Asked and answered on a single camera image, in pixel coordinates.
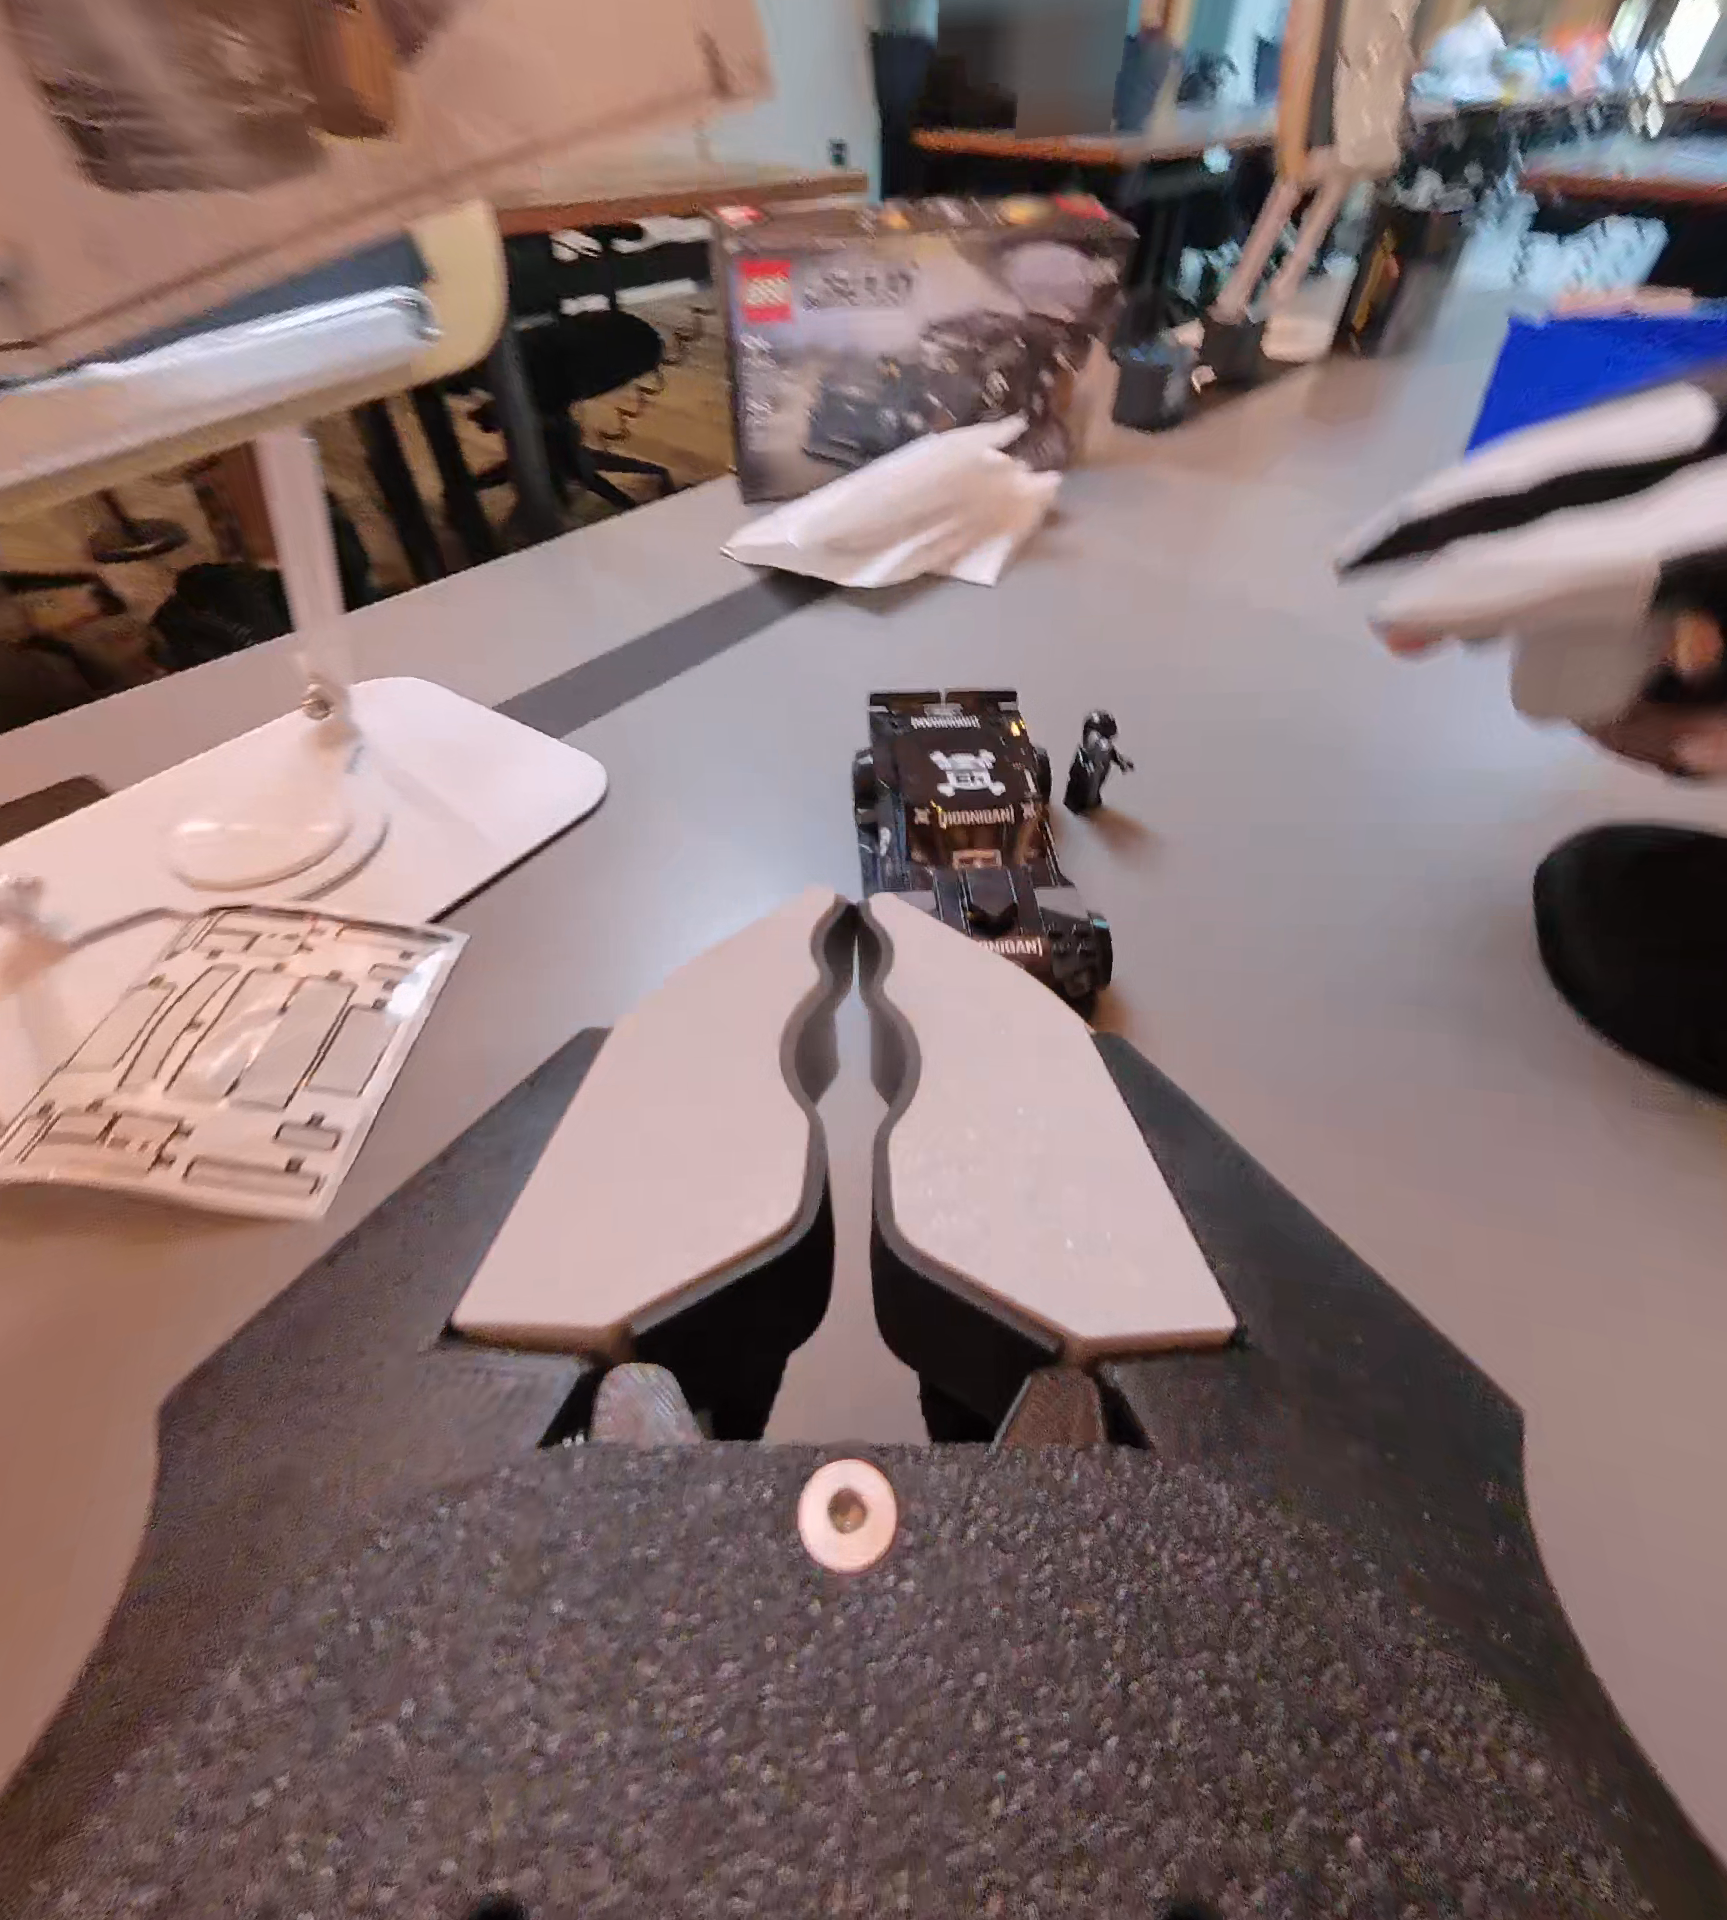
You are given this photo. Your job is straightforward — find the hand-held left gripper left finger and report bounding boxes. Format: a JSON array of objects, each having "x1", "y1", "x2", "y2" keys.
[{"x1": 454, "y1": 891, "x2": 842, "y2": 1368}]

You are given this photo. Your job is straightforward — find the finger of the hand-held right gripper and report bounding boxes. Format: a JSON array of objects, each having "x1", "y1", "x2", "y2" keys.
[
  {"x1": 1374, "y1": 450, "x2": 1727, "y2": 656},
  {"x1": 1338, "y1": 376, "x2": 1727, "y2": 578}
]

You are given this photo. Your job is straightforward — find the small black lego piece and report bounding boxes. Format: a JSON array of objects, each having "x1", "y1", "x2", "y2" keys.
[{"x1": 1066, "y1": 711, "x2": 1138, "y2": 817}]

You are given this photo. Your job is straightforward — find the black office chair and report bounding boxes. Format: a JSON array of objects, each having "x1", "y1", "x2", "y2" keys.
[{"x1": 490, "y1": 226, "x2": 680, "y2": 535}]

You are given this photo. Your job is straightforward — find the lego instruction booklet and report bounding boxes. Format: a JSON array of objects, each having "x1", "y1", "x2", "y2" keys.
[{"x1": 0, "y1": 0, "x2": 776, "y2": 391}]

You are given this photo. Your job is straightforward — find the white booklet stand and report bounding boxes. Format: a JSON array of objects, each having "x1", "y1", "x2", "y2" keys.
[{"x1": 0, "y1": 285, "x2": 610, "y2": 1127}]

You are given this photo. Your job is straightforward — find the small black box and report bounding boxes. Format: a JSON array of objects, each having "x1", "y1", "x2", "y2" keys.
[{"x1": 1114, "y1": 336, "x2": 1202, "y2": 432}]

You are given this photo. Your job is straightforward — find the blue storage bin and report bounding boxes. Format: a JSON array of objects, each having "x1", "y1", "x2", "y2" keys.
[{"x1": 1470, "y1": 300, "x2": 1727, "y2": 452}]

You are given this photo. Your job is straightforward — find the white sticker sheet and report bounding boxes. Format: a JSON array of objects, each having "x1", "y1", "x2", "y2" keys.
[{"x1": 0, "y1": 899, "x2": 470, "y2": 1224}]

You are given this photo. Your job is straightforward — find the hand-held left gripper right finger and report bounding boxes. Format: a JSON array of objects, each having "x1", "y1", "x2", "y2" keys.
[{"x1": 864, "y1": 891, "x2": 1240, "y2": 1376}]

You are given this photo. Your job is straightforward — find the wooden office desk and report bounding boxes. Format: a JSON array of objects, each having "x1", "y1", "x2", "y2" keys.
[{"x1": 918, "y1": 106, "x2": 1286, "y2": 188}]

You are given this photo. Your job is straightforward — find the black dimpled wrist rest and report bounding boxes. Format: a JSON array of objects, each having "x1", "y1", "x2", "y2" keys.
[{"x1": 1534, "y1": 826, "x2": 1727, "y2": 1136}]

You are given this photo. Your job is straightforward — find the person's right hand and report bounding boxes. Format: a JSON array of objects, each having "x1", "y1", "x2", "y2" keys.
[{"x1": 1578, "y1": 599, "x2": 1727, "y2": 788}]

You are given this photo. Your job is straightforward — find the black lego set box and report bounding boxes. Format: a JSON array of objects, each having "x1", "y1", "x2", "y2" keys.
[{"x1": 714, "y1": 196, "x2": 1142, "y2": 504}]

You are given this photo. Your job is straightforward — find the black lego car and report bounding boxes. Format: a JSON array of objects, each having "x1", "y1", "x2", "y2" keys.
[{"x1": 852, "y1": 689, "x2": 1114, "y2": 1007}]

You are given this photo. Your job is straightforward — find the poster board stand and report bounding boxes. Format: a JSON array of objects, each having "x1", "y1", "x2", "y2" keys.
[{"x1": 1218, "y1": 0, "x2": 1412, "y2": 367}]

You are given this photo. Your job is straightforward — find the clear plastic parts bag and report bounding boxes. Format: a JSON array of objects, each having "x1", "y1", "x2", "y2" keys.
[{"x1": 724, "y1": 419, "x2": 1064, "y2": 589}]

